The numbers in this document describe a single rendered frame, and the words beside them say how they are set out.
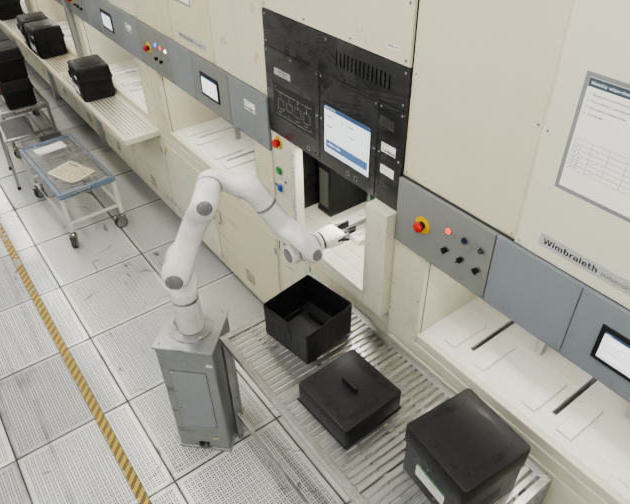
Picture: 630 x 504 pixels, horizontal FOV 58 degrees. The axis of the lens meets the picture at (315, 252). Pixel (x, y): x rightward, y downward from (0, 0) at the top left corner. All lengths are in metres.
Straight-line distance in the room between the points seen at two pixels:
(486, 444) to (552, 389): 0.48
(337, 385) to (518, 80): 1.27
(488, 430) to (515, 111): 1.01
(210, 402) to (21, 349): 1.55
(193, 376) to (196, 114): 2.06
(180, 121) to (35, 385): 1.90
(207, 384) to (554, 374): 1.48
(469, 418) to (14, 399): 2.59
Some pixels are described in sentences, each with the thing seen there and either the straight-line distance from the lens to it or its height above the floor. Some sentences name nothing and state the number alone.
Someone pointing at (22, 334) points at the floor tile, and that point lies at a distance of 4.10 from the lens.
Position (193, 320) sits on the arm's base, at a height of 0.86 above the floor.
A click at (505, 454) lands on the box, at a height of 1.01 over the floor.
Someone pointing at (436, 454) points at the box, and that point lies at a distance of 1.95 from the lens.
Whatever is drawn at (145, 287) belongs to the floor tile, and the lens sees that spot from 4.12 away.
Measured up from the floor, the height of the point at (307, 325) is 0.77.
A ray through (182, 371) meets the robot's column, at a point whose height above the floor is 0.61.
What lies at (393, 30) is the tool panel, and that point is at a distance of 1.95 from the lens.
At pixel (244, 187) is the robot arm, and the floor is 1.52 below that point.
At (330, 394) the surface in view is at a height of 0.86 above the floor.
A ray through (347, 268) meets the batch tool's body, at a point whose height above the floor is 0.87.
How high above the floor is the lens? 2.64
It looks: 39 degrees down
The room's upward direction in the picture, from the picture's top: 1 degrees counter-clockwise
